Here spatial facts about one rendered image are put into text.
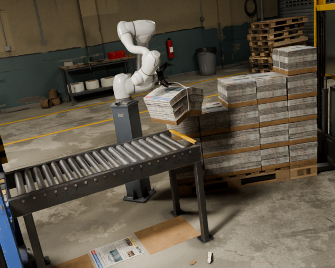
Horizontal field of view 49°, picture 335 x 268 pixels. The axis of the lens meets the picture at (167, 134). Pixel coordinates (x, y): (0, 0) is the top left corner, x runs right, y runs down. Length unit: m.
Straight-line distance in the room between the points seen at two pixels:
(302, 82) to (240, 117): 0.67
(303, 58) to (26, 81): 7.29
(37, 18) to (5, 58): 1.21
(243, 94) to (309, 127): 0.76
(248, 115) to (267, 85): 0.32
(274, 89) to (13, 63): 7.16
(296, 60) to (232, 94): 0.67
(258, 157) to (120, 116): 1.41
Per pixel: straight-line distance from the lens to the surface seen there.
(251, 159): 3.74
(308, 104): 3.79
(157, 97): 2.87
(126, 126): 3.52
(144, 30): 3.11
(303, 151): 3.92
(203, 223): 2.98
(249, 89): 3.54
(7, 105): 9.72
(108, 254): 3.10
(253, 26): 10.25
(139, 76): 2.66
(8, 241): 2.32
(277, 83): 3.62
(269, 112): 3.66
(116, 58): 9.44
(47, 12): 9.72
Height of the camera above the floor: 1.73
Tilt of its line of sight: 18 degrees down
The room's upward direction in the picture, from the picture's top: 8 degrees counter-clockwise
